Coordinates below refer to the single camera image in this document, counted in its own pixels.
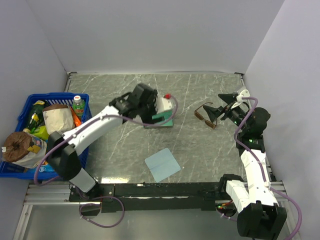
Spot green drink bottle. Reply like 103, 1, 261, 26
72, 95, 86, 118

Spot brown round bread bag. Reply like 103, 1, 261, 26
2, 131, 47, 169

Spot aluminium frame rail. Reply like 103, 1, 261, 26
23, 183, 76, 206

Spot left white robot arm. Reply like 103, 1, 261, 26
46, 83, 173, 201

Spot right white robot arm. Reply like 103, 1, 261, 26
204, 91, 287, 240

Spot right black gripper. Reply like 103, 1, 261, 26
203, 93, 250, 133

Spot blue plastic basket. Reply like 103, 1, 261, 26
0, 92, 92, 180

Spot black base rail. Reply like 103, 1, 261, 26
69, 182, 231, 213

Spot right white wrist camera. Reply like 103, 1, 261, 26
236, 86, 251, 102

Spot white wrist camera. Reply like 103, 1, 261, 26
154, 95, 174, 114
236, 86, 251, 102

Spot brown paper bag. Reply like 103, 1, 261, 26
42, 103, 75, 135

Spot grey felt glasses case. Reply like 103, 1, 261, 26
144, 110, 174, 129

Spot blue chips bag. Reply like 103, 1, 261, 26
37, 160, 66, 176

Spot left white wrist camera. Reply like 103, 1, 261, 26
154, 95, 174, 114

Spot green glass bottle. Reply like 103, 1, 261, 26
22, 100, 49, 134

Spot light blue cleaning cloth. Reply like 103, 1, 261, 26
144, 148, 181, 183

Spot brown sunglasses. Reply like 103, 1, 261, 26
193, 102, 218, 130

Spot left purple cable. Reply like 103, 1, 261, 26
33, 93, 179, 186

